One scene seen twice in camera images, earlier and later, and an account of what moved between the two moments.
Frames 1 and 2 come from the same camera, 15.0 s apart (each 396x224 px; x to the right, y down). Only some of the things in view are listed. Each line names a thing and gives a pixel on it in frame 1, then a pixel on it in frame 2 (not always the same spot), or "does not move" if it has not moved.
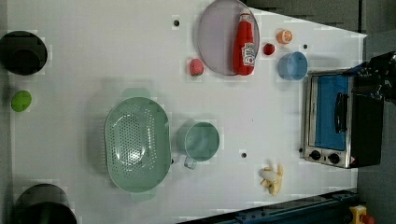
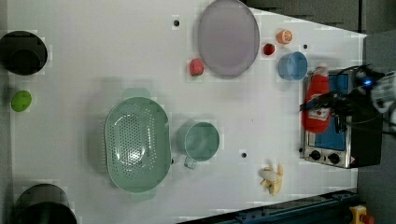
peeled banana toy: x=273 y=180 does not move
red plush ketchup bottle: x=244 y=49 → x=317 y=120
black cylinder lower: x=43 y=203 does not move
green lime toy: x=21 y=101 does not move
